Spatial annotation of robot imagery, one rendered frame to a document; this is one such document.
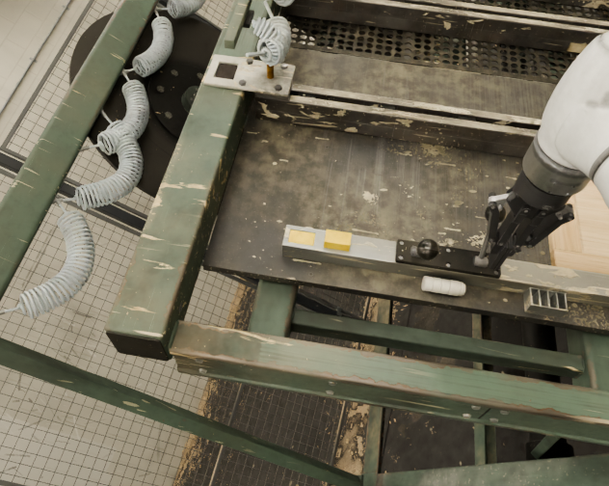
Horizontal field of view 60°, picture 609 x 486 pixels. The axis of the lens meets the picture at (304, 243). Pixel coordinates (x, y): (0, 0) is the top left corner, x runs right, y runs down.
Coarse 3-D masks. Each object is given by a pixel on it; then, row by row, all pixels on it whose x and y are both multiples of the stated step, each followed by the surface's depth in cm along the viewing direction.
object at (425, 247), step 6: (426, 240) 91; (432, 240) 91; (414, 246) 102; (420, 246) 91; (426, 246) 90; (432, 246) 90; (414, 252) 101; (420, 252) 91; (426, 252) 90; (432, 252) 90; (426, 258) 91; (432, 258) 91
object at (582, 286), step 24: (360, 240) 104; (384, 240) 105; (360, 264) 104; (384, 264) 103; (408, 264) 102; (504, 264) 103; (528, 264) 103; (504, 288) 103; (552, 288) 101; (576, 288) 101; (600, 288) 101
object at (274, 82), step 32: (256, 32) 111; (256, 64) 121; (256, 96) 121; (288, 96) 120; (320, 96) 123; (352, 96) 122; (352, 128) 124; (384, 128) 123; (416, 128) 121; (448, 128) 120; (480, 128) 118; (512, 128) 119
